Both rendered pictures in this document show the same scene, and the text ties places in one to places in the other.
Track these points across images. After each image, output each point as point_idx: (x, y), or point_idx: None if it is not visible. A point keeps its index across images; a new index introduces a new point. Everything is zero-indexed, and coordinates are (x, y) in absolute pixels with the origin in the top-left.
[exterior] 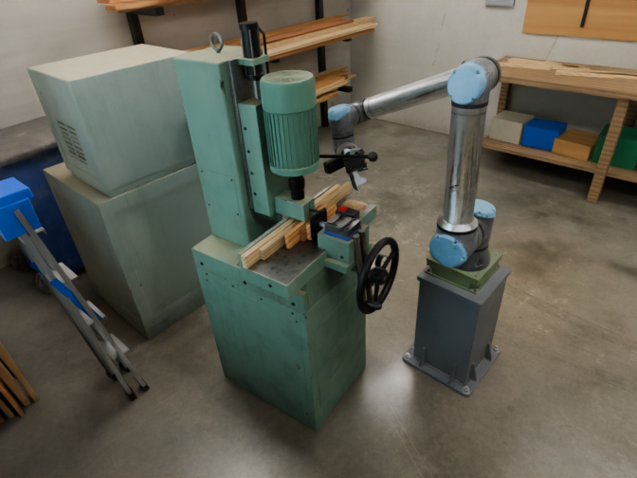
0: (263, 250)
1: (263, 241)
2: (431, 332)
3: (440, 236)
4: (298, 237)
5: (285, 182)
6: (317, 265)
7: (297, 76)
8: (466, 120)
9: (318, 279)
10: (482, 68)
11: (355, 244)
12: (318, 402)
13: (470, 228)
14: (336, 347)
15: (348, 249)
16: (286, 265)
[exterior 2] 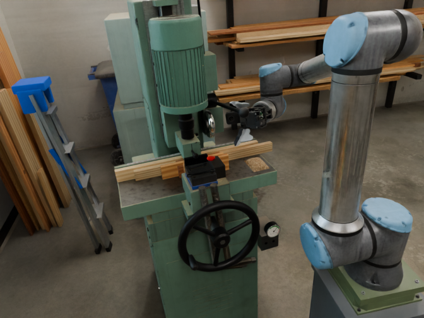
0: (134, 172)
1: (142, 164)
2: None
3: (305, 225)
4: (175, 173)
5: None
6: (169, 202)
7: (181, 17)
8: (339, 90)
9: (171, 216)
10: (365, 21)
11: (200, 195)
12: None
13: (341, 229)
14: (205, 290)
15: (190, 198)
16: (143, 191)
